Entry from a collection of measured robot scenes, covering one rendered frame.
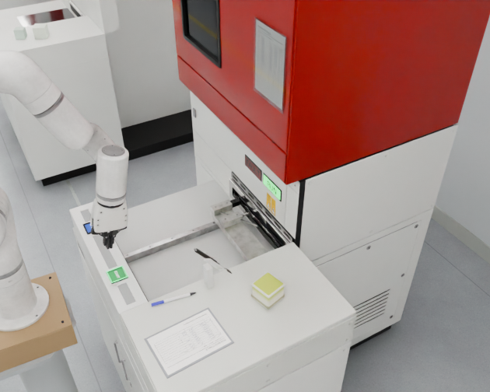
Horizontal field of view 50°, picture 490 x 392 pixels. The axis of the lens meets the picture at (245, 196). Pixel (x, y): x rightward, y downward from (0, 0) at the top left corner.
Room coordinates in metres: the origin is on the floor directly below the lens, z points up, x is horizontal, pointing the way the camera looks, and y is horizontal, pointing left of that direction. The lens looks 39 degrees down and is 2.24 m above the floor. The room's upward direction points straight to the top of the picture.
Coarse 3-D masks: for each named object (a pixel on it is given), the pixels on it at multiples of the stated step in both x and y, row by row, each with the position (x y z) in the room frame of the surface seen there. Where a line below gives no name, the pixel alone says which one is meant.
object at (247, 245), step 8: (216, 216) 1.53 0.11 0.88; (240, 224) 1.48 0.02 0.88; (224, 232) 1.46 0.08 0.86; (232, 232) 1.44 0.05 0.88; (240, 232) 1.44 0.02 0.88; (248, 232) 1.44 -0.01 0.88; (232, 240) 1.41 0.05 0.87; (240, 240) 1.40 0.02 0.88; (248, 240) 1.40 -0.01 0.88; (256, 240) 1.40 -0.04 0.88; (240, 248) 1.36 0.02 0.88; (248, 248) 1.36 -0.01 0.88; (256, 248) 1.36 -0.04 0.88; (264, 248) 1.36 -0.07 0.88; (248, 256) 1.32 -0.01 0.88; (256, 256) 1.32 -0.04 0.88
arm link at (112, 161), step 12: (96, 156) 1.18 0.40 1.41; (108, 156) 1.15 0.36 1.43; (120, 156) 1.16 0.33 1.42; (96, 168) 1.16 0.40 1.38; (108, 168) 1.14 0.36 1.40; (120, 168) 1.15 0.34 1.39; (96, 180) 1.16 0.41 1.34; (108, 180) 1.14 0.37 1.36; (120, 180) 1.15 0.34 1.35; (96, 192) 1.15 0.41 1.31; (108, 192) 1.13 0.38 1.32; (120, 192) 1.14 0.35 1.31
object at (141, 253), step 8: (208, 224) 1.52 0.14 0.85; (216, 224) 1.52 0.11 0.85; (184, 232) 1.47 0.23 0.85; (192, 232) 1.47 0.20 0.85; (200, 232) 1.49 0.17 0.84; (208, 232) 1.50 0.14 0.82; (168, 240) 1.43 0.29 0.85; (176, 240) 1.44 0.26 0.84; (184, 240) 1.45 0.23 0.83; (144, 248) 1.39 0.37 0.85; (152, 248) 1.39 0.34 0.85; (160, 248) 1.40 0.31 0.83; (128, 256) 1.35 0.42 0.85; (136, 256) 1.36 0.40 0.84; (144, 256) 1.37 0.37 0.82
